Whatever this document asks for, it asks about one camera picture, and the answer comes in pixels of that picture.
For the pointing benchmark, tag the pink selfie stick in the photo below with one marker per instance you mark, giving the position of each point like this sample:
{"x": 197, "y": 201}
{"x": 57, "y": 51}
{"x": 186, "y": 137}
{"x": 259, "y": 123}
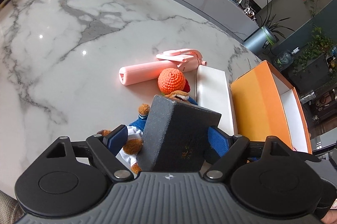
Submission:
{"x": 184, "y": 60}

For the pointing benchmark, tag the orange crochet ball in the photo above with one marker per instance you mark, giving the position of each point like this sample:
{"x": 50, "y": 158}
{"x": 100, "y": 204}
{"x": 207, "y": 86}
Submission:
{"x": 171, "y": 79}

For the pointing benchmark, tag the teddy bear blue outfit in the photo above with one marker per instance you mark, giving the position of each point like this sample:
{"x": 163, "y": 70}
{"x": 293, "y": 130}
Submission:
{"x": 133, "y": 142}

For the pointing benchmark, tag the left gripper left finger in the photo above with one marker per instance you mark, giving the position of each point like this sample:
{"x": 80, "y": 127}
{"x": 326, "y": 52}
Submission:
{"x": 104, "y": 149}

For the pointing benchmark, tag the long white box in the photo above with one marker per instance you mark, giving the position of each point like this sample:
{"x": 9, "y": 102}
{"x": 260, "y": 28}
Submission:
{"x": 213, "y": 92}

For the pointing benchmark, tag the person hand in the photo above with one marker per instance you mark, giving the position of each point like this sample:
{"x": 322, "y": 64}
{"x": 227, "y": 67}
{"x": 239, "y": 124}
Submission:
{"x": 330, "y": 217}

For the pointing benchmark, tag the grey trash bin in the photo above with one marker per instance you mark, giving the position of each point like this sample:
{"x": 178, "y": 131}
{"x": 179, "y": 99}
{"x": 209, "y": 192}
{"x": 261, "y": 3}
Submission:
{"x": 260, "y": 40}

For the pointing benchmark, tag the orange cardboard box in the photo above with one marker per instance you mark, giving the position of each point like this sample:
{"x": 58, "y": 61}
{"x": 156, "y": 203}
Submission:
{"x": 267, "y": 104}

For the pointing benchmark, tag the dark grey gift box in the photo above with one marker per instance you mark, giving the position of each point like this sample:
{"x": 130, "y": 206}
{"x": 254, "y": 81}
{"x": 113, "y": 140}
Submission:
{"x": 175, "y": 136}

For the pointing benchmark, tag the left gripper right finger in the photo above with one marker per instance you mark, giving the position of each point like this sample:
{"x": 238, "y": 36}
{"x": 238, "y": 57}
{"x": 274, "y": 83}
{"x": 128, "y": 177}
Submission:
{"x": 232, "y": 152}

